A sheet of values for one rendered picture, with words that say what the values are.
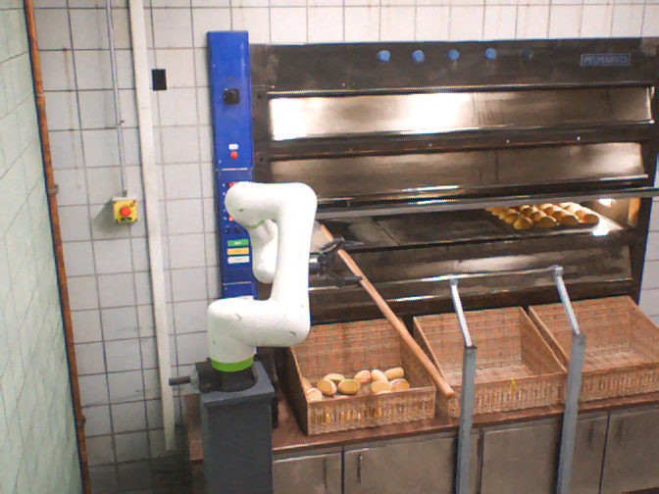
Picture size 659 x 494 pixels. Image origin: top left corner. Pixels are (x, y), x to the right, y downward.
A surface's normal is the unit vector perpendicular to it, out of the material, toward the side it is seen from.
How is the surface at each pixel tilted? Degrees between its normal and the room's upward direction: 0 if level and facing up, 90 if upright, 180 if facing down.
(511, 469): 88
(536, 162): 70
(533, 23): 90
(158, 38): 90
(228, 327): 89
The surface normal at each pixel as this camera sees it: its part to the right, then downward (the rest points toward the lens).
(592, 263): 0.21, -0.04
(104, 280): 0.22, 0.30
